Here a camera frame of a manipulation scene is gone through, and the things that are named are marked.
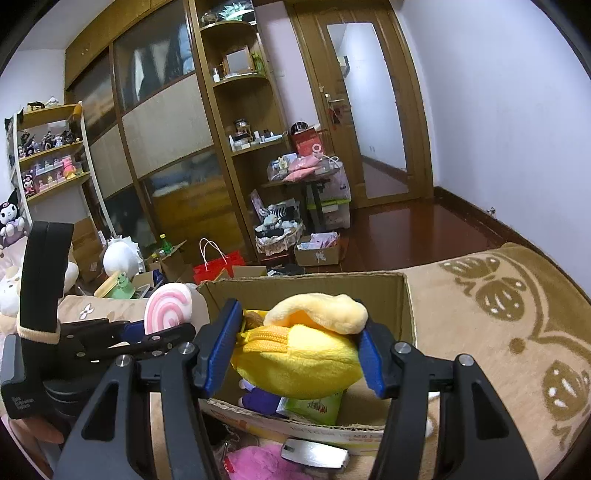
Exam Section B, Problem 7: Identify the purple silver box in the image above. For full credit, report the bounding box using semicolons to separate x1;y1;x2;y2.
280;438;349;470

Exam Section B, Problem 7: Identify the pink swirl plush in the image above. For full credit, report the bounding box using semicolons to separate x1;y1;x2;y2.
143;283;209;335

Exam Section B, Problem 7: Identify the pink plush bear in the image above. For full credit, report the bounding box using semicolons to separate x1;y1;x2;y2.
222;445;311;480

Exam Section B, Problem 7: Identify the yellow plush pouch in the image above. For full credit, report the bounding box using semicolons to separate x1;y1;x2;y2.
230;293;369;400

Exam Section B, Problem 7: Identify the white beige plush dog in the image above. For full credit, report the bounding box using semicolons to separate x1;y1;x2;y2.
1;261;79;318

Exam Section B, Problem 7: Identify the green frog toy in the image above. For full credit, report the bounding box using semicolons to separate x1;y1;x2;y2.
106;272;135;300

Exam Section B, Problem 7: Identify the green snack packet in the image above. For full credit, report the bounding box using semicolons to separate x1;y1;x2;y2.
276;392;344;426

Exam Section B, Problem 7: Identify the beige patterned blanket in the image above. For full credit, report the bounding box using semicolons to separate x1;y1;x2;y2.
396;244;590;479

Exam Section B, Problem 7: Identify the printed cardboard box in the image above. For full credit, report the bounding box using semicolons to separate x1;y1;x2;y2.
197;271;417;456

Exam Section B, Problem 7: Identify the white round plush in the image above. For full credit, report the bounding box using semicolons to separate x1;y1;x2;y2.
102;237;145;280

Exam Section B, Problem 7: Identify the purple plush in box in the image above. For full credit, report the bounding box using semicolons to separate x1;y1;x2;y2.
238;379;281;416

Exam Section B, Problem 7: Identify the black white Kuromi plush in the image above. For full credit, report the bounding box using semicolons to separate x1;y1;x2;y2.
0;190;26;247

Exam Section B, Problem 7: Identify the green bottle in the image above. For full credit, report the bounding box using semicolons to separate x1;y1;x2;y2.
159;233;174;256

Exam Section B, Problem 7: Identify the red paper bag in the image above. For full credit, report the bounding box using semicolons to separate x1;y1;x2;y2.
193;238;245;285

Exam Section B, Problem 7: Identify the white toy shelf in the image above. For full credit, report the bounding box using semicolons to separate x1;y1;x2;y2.
5;102;116;238

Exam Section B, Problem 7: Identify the small cardboard floor box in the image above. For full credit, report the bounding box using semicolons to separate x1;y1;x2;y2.
294;232;341;267

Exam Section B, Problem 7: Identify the lace basket with toys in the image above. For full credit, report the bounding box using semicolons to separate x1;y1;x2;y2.
254;199;304;257

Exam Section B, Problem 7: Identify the small dark side table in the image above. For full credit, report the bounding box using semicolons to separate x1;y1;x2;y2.
263;169;337;233

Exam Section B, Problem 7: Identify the wooden wardrobe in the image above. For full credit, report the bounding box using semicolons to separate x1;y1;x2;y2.
65;1;288;265

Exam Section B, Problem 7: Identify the red gift bag on table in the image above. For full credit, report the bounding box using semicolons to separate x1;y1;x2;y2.
291;127;325;157

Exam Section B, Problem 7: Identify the wooden door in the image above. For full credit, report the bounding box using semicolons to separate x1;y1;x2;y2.
287;1;434;208

